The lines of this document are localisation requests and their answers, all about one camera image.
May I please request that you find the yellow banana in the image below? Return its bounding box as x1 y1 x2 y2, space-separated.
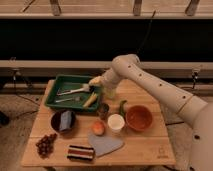
83 93 98 108

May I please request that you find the green plastic tray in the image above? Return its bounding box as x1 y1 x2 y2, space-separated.
45 75 102 112

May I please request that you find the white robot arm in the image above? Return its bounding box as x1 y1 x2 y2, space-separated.
89 54 213 171

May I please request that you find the red bowl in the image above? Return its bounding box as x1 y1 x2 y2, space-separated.
125 105 153 132

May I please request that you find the dark brown bowl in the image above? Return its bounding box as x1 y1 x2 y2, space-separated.
51 110 76 134

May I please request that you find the light green cup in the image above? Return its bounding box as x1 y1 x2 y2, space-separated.
105 88 116 99

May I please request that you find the white dish brush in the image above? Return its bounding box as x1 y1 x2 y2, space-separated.
57 84 90 96

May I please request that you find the silver fork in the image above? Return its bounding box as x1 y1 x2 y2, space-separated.
55 96 81 103

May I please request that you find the white cup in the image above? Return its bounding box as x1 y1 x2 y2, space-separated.
107 114 125 133

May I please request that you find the orange peach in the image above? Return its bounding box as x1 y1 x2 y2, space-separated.
92 121 105 136

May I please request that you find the blue sponge block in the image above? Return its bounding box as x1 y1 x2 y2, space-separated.
59 111 71 131

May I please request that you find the wooden table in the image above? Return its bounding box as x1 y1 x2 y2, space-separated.
22 80 175 167

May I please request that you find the grey blue cloth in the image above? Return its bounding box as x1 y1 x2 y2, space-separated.
88 133 124 157

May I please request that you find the striped cloth block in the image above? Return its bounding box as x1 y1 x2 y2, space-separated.
67 145 95 161

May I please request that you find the purple grape bunch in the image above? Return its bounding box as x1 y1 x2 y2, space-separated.
36 133 57 158

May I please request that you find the black power cable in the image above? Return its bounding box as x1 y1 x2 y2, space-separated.
134 9 157 56

